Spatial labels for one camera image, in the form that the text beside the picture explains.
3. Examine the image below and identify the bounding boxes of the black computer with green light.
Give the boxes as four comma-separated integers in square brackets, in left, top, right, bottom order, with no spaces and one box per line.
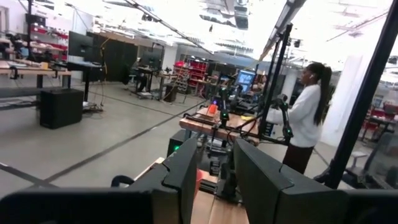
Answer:
[167,129,188,157]

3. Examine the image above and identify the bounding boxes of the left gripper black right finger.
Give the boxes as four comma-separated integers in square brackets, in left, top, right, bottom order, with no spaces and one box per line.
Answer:
[233,138,398,224]

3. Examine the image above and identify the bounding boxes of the black neighbouring station frame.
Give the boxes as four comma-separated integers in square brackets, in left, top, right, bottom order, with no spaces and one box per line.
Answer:
[257,0,308,141]

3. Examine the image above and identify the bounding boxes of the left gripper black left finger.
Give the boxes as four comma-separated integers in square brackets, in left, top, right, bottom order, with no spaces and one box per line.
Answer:
[0,136,198,224]

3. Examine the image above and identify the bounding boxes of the dark standing desk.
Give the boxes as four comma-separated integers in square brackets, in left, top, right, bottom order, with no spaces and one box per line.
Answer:
[66,61,104,112]

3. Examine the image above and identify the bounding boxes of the wooden neighbouring robot table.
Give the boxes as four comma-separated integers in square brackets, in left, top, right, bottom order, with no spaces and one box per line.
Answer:
[179,106,261,146]

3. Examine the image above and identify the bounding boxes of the black waste bin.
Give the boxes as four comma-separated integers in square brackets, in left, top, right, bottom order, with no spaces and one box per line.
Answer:
[163,83,179,103]

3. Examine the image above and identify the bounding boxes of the wooden workbench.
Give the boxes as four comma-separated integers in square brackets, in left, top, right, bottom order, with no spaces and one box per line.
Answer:
[0,60,73,90]

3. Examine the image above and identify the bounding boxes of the wall shelves with red bins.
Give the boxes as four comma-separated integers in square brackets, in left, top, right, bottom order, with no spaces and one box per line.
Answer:
[30,24,69,62]

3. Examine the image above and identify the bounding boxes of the rack of red bins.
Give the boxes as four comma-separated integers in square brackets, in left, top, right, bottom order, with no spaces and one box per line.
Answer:
[173,58,210,94]

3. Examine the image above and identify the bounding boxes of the dark desk monitor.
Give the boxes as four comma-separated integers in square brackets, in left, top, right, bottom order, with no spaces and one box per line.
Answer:
[141,51,162,70]

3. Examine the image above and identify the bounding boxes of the black cabinet box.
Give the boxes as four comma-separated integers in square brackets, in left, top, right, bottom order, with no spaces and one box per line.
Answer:
[39,88,84,130]

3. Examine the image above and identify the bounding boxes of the dark partition wall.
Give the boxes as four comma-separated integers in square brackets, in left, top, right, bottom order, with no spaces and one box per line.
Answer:
[86,32,138,83]

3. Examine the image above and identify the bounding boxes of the black aluminium station frame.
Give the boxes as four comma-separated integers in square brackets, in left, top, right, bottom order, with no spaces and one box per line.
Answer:
[313,0,398,190]

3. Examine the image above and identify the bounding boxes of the large black monitor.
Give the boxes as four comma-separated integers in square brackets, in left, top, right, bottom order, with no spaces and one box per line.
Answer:
[68,30,94,59]

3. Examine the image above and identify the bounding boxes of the blue-lit monitor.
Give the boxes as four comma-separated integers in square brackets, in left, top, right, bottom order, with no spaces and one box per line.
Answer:
[234,68,257,94]

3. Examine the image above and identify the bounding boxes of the yellow hanging cable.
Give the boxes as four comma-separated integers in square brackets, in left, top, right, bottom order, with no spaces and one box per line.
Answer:
[98,37,109,82]

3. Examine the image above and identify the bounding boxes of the black desk with wheels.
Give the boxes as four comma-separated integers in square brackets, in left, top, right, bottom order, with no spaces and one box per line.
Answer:
[133,67,178,100]

